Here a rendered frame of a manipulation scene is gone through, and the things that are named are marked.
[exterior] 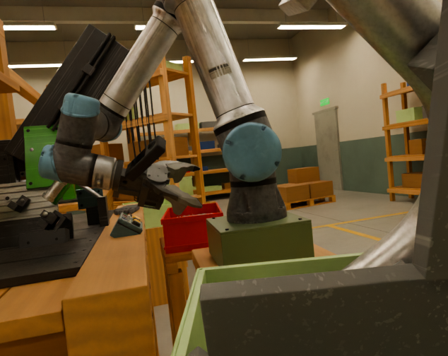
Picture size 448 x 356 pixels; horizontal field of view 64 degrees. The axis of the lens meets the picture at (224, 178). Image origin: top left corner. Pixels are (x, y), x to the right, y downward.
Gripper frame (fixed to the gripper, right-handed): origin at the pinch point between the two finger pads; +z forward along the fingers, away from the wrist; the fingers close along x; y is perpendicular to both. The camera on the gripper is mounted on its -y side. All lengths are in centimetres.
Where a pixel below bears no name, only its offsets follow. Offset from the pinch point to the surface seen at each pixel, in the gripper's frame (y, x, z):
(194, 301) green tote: -18, 46, -8
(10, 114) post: 58, -109, -82
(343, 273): -38, 58, -6
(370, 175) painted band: 284, -557, 500
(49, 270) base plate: 20.0, 14.4, -29.3
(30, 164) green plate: 28, -32, -48
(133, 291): 4.1, 28.8, -12.3
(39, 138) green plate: 22, -39, -47
